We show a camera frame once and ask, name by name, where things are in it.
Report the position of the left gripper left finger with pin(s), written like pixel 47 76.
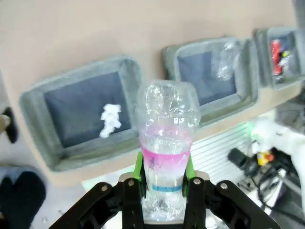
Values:
pixel 112 205

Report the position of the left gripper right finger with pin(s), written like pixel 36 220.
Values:
pixel 209 205

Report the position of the plastic bottle with pink label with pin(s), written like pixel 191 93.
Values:
pixel 166 133

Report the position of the white paper ball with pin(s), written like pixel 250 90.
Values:
pixel 110 119

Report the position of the crushed clear plastic cup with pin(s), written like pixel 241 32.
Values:
pixel 227 60

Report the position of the crushed silver drink can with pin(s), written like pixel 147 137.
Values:
pixel 287 63

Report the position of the crushed red drink can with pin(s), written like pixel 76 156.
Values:
pixel 276 57

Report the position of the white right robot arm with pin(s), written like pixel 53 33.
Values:
pixel 281 138

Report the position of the black shoe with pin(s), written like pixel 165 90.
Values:
pixel 10 126
pixel 21 200

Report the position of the grey fabric basket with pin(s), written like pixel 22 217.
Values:
pixel 267 59
pixel 81 114
pixel 209 78

